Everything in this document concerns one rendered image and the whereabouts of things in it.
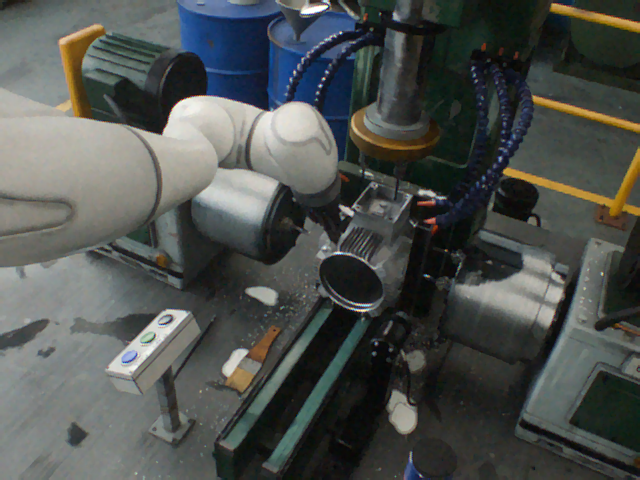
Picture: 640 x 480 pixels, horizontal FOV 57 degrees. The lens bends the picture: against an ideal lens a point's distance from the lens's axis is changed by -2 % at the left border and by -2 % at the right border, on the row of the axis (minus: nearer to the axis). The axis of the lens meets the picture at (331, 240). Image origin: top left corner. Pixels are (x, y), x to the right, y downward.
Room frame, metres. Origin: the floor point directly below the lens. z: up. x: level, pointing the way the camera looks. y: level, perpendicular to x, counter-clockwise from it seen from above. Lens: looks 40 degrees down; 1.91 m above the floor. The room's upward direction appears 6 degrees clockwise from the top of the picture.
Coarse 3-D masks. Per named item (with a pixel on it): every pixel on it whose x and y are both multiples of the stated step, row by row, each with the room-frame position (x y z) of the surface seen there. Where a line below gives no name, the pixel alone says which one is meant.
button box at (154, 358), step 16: (176, 320) 0.72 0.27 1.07; (192, 320) 0.74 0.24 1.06; (160, 336) 0.68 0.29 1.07; (176, 336) 0.69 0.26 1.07; (192, 336) 0.72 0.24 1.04; (144, 352) 0.64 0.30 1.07; (160, 352) 0.65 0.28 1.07; (176, 352) 0.68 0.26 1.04; (112, 368) 0.61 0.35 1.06; (128, 368) 0.61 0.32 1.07; (144, 368) 0.61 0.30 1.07; (160, 368) 0.63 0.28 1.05; (128, 384) 0.59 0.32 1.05; (144, 384) 0.60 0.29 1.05
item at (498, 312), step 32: (480, 256) 0.90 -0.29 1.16; (512, 256) 0.90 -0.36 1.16; (544, 256) 0.91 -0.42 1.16; (448, 288) 0.89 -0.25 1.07; (480, 288) 0.84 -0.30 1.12; (512, 288) 0.84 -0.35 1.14; (544, 288) 0.83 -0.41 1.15; (448, 320) 0.83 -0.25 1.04; (480, 320) 0.81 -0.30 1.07; (512, 320) 0.80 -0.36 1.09; (544, 320) 0.79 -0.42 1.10; (512, 352) 0.78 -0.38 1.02
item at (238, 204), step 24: (216, 192) 1.07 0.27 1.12; (240, 192) 1.06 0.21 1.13; (264, 192) 1.05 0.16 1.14; (288, 192) 1.10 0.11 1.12; (192, 216) 1.08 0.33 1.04; (216, 216) 1.04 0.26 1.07; (240, 216) 1.03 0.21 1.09; (264, 216) 1.02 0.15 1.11; (288, 216) 1.10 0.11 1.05; (216, 240) 1.05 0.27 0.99; (240, 240) 1.01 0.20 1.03; (264, 240) 1.01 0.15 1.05; (288, 240) 1.11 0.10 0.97; (264, 264) 1.02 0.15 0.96
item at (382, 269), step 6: (408, 222) 1.08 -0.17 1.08; (414, 222) 1.08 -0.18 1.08; (408, 228) 1.08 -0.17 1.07; (414, 228) 1.07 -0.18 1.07; (324, 246) 0.97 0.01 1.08; (330, 246) 0.96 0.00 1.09; (324, 252) 0.96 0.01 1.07; (330, 252) 0.95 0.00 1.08; (378, 264) 0.93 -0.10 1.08; (384, 264) 0.92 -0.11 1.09; (378, 270) 0.91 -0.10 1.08; (384, 270) 0.91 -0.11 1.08; (390, 270) 0.92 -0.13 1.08; (318, 288) 0.96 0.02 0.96; (324, 294) 0.95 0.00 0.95; (372, 312) 0.91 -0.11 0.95; (378, 312) 0.91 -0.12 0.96
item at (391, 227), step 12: (372, 192) 1.11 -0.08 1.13; (384, 192) 1.12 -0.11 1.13; (360, 204) 1.07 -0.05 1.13; (384, 204) 1.07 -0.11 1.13; (396, 204) 1.10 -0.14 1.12; (408, 204) 1.08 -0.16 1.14; (360, 216) 1.02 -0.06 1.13; (372, 216) 1.01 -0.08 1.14; (384, 216) 1.03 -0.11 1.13; (396, 216) 1.05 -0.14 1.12; (408, 216) 1.09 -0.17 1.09; (348, 228) 1.03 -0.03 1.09; (360, 228) 1.02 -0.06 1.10; (372, 228) 1.01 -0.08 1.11; (384, 228) 1.00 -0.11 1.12; (396, 228) 1.01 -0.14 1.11; (396, 240) 1.02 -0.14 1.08
